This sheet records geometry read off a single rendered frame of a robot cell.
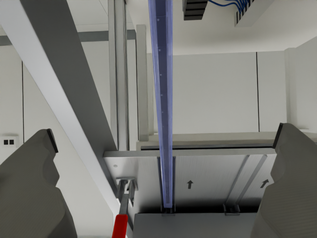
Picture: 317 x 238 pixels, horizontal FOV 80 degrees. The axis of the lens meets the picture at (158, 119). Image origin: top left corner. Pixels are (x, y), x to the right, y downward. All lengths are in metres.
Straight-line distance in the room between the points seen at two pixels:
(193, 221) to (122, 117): 0.28
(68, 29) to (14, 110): 2.32
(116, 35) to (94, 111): 0.35
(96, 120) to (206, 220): 0.25
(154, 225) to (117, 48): 0.41
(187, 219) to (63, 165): 1.95
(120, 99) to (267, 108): 1.83
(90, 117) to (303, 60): 2.31
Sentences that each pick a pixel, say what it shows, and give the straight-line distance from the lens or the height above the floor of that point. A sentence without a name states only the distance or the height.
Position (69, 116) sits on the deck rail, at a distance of 0.19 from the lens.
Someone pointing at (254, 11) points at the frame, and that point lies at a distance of 0.60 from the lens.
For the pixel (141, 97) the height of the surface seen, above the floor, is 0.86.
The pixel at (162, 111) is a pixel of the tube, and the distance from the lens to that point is 0.17.
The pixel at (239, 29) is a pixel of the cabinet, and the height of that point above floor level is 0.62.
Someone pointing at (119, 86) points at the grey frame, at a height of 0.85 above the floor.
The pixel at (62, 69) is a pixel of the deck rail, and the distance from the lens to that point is 0.17.
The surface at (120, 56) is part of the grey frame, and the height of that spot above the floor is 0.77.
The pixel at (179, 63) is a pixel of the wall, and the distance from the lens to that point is 2.02.
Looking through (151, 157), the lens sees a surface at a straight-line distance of 0.24.
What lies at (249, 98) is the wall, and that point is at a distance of 2.10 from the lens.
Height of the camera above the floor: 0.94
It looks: 1 degrees down
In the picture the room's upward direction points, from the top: 178 degrees clockwise
